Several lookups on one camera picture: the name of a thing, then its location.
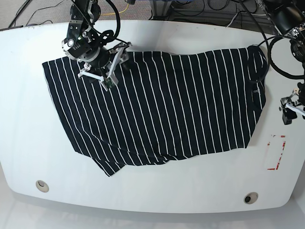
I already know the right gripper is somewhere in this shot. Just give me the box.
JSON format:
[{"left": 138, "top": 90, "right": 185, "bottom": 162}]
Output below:
[{"left": 78, "top": 42, "right": 132, "bottom": 82}]

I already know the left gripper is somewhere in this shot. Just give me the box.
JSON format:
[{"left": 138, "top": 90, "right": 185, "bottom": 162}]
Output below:
[{"left": 279, "top": 83, "right": 305, "bottom": 125}]

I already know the black white striped t-shirt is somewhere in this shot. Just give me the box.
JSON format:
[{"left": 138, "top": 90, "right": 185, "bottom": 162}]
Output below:
[{"left": 42, "top": 45, "right": 267, "bottom": 176}]

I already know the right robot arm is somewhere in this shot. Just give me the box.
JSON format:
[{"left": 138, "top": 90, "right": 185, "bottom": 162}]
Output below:
[{"left": 61, "top": 0, "right": 131, "bottom": 89}]

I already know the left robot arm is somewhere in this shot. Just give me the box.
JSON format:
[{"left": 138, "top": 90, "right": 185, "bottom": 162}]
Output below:
[{"left": 239, "top": 0, "right": 305, "bottom": 125}]

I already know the red tape rectangle marking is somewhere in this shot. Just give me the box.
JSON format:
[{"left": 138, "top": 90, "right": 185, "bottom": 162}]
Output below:
[{"left": 264, "top": 135, "right": 286, "bottom": 171}]

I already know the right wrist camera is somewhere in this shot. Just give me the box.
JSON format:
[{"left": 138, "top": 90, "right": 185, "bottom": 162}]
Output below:
[{"left": 101, "top": 76, "right": 119, "bottom": 91}]

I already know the yellow cable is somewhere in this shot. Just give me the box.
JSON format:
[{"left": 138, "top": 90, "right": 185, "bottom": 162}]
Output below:
[{"left": 100, "top": 1, "right": 134, "bottom": 17}]

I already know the aluminium frame rail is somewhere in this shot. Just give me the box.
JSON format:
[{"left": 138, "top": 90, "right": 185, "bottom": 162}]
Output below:
[{"left": 149, "top": 0, "right": 172, "bottom": 21}]

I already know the right table cable grommet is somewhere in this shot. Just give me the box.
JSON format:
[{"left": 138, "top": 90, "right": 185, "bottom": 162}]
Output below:
[{"left": 244, "top": 192, "right": 258, "bottom": 205}]

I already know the table cable grommet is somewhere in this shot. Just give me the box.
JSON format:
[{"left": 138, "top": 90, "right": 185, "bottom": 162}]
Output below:
[
  {"left": 244, "top": 192, "right": 258, "bottom": 205},
  {"left": 36, "top": 180, "right": 50, "bottom": 193}
]

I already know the white cable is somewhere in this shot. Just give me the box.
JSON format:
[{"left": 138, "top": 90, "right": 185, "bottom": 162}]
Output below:
[{"left": 226, "top": 11, "right": 240, "bottom": 28}]

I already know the left table cable grommet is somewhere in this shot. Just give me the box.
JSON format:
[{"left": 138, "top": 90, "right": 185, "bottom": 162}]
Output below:
[{"left": 36, "top": 180, "right": 50, "bottom": 193}]

